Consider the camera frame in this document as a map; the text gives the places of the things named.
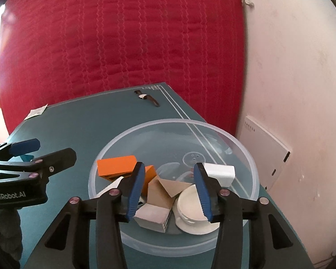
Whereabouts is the white flat panel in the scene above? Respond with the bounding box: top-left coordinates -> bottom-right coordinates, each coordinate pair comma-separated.
243,114 -> 291,192

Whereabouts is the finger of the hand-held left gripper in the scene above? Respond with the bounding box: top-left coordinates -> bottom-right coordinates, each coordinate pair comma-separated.
0,139 -> 41,161
0,148 -> 77,184

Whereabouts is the person's left hand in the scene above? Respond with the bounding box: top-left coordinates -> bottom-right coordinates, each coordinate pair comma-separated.
0,207 -> 23,262

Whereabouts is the white round disc block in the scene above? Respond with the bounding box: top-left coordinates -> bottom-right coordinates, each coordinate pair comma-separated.
174,183 -> 222,235

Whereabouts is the white rounded block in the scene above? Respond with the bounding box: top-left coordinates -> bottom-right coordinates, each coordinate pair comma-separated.
204,163 -> 236,188

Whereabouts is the clear plastic basin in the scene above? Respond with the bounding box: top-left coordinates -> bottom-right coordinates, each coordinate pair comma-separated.
88,118 -> 259,251

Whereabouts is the red quilted mattress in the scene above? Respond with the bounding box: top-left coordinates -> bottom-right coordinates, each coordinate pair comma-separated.
0,0 -> 248,136

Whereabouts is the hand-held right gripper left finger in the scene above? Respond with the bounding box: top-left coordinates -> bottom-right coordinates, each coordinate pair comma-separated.
45,162 -> 146,269

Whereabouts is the black wristwatch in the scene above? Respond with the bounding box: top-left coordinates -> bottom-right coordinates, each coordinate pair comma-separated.
134,89 -> 161,107

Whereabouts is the plain orange wooden block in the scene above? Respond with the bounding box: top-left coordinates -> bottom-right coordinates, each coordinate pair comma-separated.
97,155 -> 138,181

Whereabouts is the tan triangular wooden block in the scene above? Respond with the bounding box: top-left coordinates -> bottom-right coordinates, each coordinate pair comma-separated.
159,179 -> 194,198

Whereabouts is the orange black-striped wedge block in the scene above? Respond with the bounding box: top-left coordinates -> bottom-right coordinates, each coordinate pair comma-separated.
144,165 -> 157,197

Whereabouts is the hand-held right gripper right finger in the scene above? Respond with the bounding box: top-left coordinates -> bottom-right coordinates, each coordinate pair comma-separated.
193,162 -> 294,269

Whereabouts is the white rectangular block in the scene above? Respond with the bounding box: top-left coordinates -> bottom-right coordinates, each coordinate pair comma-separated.
132,203 -> 172,234

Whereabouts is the printed paper sheet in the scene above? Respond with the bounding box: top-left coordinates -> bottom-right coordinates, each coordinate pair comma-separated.
24,104 -> 49,120

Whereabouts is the brown wooden block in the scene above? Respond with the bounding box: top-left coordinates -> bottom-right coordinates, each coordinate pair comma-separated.
147,175 -> 176,208

